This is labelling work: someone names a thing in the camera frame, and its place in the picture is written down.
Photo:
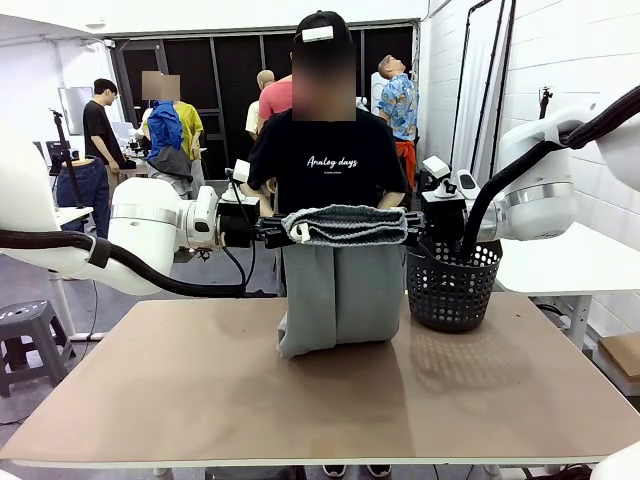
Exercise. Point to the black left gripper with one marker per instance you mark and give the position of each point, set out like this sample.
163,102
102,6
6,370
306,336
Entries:
237,225

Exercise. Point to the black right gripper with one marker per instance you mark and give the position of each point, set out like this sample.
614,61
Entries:
442,220

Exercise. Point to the dark grey perforated basket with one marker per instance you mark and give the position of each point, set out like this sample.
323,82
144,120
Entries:
450,300

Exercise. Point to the grey training pants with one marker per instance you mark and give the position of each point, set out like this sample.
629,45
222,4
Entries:
345,300

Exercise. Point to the person right forearm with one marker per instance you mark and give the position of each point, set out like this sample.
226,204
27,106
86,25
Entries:
271,189

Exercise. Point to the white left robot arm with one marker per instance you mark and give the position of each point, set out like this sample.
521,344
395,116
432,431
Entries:
140,215

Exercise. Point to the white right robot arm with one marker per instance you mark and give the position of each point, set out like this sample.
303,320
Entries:
535,200

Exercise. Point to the person left forearm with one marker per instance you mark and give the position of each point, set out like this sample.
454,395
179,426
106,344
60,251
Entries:
391,199

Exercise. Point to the person in black t-shirt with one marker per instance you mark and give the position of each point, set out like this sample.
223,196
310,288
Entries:
325,185

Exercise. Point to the hawaiian shirt mannequin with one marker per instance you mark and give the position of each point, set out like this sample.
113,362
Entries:
400,105

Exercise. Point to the red top mannequin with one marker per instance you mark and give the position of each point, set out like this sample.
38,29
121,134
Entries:
275,100

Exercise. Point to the yellow shirt mannequin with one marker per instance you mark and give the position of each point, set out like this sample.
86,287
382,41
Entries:
192,125

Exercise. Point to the blue jacket mannequin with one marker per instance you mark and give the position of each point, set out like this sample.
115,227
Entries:
165,130

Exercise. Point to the bald mannequin cream shirt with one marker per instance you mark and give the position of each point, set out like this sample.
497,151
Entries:
265,80

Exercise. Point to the white side table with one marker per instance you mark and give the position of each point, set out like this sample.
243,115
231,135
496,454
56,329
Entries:
565,265

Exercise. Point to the man in black shirt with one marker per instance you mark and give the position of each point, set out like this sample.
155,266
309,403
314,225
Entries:
97,130

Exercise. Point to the black baseball cap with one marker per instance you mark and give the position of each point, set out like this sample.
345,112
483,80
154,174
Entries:
320,19

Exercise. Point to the black backdrop stand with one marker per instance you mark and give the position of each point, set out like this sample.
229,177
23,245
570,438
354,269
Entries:
510,30

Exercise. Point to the cardboard box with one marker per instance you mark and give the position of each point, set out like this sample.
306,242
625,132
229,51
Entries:
622,360

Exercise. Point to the grey plastic stool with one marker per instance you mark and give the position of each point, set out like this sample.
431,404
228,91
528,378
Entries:
30,325

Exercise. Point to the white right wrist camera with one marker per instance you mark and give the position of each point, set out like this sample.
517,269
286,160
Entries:
436,166

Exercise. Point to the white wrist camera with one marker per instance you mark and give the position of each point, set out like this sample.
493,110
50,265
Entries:
436,166
242,170

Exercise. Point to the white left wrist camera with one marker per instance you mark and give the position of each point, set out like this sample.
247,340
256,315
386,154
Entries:
242,170

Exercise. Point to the small tripod camera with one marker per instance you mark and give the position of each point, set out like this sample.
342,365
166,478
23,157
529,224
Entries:
545,95

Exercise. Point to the white head camera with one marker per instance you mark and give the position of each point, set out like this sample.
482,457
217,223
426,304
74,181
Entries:
318,34

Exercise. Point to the black camera tripod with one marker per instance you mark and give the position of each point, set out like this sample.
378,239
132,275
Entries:
63,135

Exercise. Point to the wall whiteboard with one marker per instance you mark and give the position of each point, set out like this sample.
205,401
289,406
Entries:
75,110

